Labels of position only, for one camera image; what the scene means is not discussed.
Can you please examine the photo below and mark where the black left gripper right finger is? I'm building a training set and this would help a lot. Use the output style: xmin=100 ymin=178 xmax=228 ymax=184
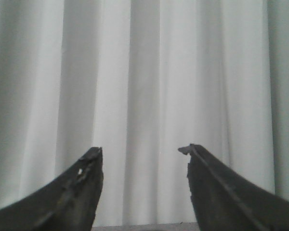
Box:
xmin=178 ymin=144 xmax=289 ymax=231

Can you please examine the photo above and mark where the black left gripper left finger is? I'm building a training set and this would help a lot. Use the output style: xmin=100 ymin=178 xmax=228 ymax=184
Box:
xmin=0 ymin=147 xmax=104 ymax=231

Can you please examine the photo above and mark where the white pleated curtain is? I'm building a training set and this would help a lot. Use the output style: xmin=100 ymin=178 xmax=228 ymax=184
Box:
xmin=0 ymin=0 xmax=289 ymax=226

